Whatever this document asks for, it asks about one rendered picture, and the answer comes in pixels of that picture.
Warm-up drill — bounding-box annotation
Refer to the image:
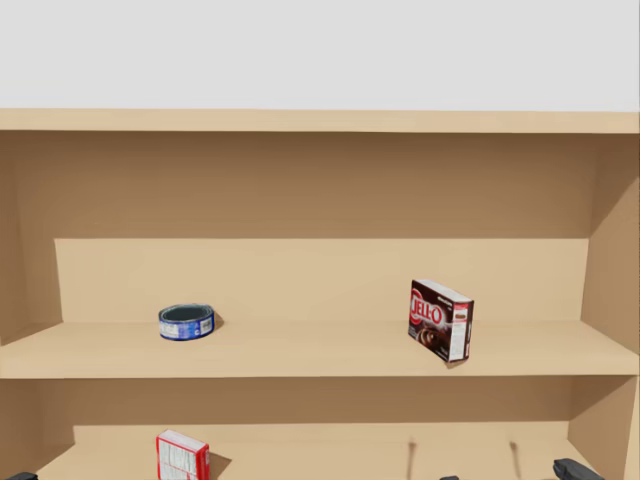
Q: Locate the blue flat can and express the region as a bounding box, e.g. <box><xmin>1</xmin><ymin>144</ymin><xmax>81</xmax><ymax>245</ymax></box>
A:
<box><xmin>158</xmin><ymin>303</ymin><xmax>217</xmax><ymax>342</ymax></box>

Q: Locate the pale wooden shelf unit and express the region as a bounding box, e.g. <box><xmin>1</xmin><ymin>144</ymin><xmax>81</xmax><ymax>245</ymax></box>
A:
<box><xmin>0</xmin><ymin>108</ymin><xmax>640</xmax><ymax>480</ymax></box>

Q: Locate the brown carton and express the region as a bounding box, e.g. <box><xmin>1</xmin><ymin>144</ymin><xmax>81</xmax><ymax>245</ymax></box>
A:
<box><xmin>408</xmin><ymin>279</ymin><xmax>475</xmax><ymax>364</ymax></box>

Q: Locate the red and white carton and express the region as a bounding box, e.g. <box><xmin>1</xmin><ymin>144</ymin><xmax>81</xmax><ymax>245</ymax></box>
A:
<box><xmin>155</xmin><ymin>429</ymin><xmax>211</xmax><ymax>480</ymax></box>

